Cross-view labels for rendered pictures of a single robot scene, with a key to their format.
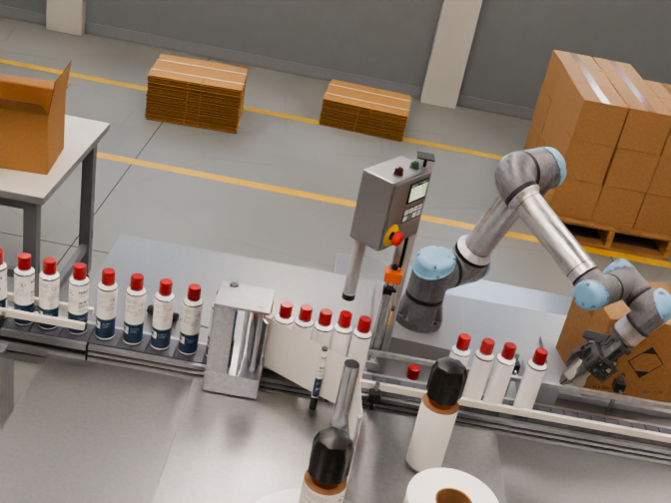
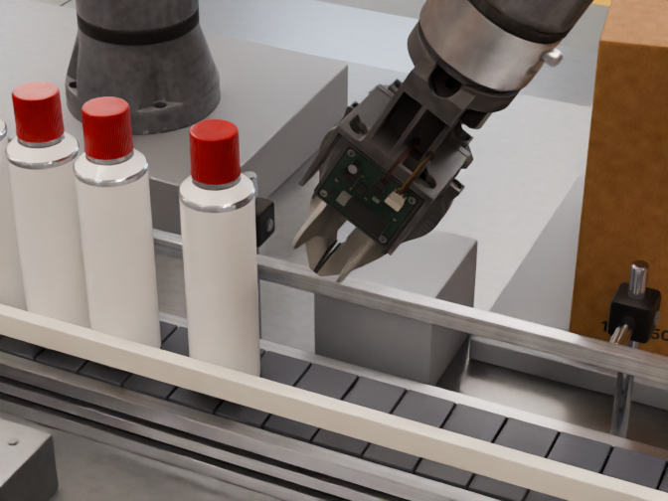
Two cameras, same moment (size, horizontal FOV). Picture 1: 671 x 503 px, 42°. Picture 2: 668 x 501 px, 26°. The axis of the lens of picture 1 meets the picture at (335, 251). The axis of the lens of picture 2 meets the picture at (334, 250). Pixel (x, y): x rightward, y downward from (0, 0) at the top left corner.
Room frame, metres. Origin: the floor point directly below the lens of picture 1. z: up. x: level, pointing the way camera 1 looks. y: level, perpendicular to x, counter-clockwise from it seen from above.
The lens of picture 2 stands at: (1.23, -1.04, 1.52)
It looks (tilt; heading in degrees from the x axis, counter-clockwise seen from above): 32 degrees down; 27
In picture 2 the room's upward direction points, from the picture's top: straight up
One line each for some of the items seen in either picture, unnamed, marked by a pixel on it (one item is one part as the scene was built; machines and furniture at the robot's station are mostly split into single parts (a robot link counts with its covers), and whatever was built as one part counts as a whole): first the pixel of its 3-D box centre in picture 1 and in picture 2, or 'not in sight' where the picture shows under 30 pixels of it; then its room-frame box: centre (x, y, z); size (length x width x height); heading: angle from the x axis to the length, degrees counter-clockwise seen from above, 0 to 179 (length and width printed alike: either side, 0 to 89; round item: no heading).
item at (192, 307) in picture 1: (191, 318); not in sight; (1.94, 0.34, 0.98); 0.05 x 0.05 x 0.20
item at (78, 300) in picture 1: (78, 298); not in sight; (1.93, 0.64, 0.98); 0.05 x 0.05 x 0.20
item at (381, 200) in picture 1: (390, 203); not in sight; (2.03, -0.11, 1.38); 0.17 x 0.10 x 0.19; 147
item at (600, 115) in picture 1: (607, 148); not in sight; (5.63, -1.63, 0.45); 1.20 x 0.83 x 0.89; 3
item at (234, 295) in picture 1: (245, 296); not in sight; (1.84, 0.20, 1.14); 0.14 x 0.11 x 0.01; 92
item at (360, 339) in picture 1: (357, 350); not in sight; (1.95, -0.11, 0.98); 0.05 x 0.05 x 0.20
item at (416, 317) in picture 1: (420, 304); (140, 51); (2.30, -0.29, 0.95); 0.15 x 0.15 x 0.10
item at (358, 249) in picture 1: (354, 263); not in sight; (2.05, -0.06, 1.18); 0.04 x 0.04 x 0.21
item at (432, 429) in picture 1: (436, 415); not in sight; (1.68, -0.31, 1.03); 0.09 x 0.09 x 0.30
